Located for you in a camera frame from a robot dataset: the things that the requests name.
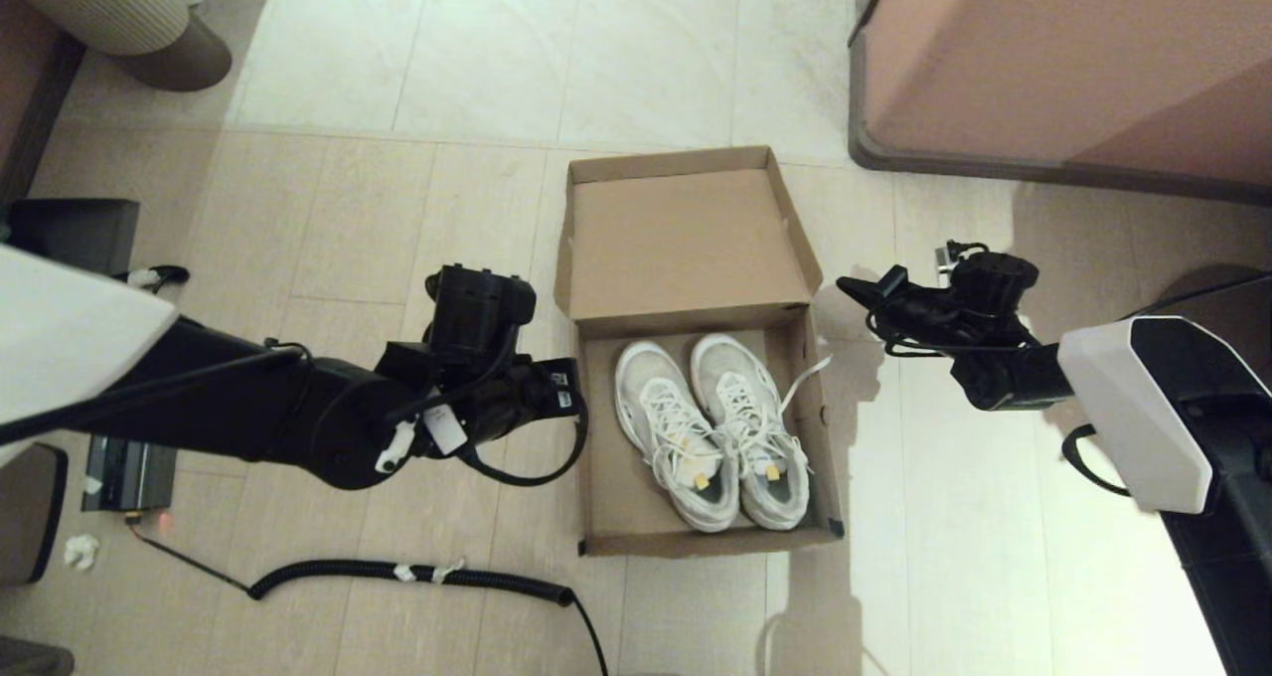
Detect white lace-up sneaker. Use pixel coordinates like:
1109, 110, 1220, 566
613, 341, 742, 535
689, 332, 835, 532

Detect brown cardboard shoe box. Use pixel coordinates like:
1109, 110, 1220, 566
554, 145, 847, 559

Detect dark grey metal plate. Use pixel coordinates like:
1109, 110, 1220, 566
5, 197, 140, 281

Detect pink cabinet dark base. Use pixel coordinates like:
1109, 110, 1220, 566
848, 0, 1272, 208

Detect round brown floor base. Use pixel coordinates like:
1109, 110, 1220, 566
1143, 263, 1272, 334

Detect grey power adapter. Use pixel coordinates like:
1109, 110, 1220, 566
81, 435, 178, 514

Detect dark rounded panel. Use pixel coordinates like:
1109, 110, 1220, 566
0, 442, 69, 586

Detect dark grey curved object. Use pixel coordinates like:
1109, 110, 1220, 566
0, 636, 76, 676

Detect beige ribbed bin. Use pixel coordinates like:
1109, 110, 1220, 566
0, 0, 235, 92

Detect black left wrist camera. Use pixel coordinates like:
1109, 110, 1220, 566
542, 358, 584, 423

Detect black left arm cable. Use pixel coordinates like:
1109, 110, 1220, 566
460, 398, 590, 488

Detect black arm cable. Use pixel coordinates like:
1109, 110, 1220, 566
1059, 423, 1136, 500
460, 398, 590, 488

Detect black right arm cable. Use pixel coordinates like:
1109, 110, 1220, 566
1059, 423, 1136, 500

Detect black corrugated cable white tape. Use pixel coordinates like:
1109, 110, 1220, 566
246, 557, 609, 676

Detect black corrugated hose taped end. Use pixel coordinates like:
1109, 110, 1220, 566
114, 264, 190, 292

